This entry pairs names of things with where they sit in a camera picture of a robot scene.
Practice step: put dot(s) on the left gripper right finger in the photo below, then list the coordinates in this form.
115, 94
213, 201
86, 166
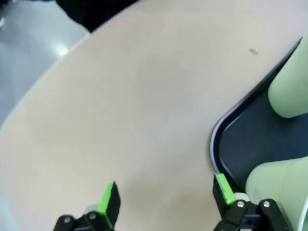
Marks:
225, 192

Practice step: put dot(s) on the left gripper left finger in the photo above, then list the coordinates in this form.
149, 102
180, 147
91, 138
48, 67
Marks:
106, 204

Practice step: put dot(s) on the pale green cup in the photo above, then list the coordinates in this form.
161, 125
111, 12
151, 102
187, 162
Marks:
276, 183
288, 84

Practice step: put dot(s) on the black plastic tray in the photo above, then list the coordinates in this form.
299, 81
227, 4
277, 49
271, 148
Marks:
240, 149

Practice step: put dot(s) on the person in black cardigan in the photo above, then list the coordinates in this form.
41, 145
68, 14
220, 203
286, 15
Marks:
96, 12

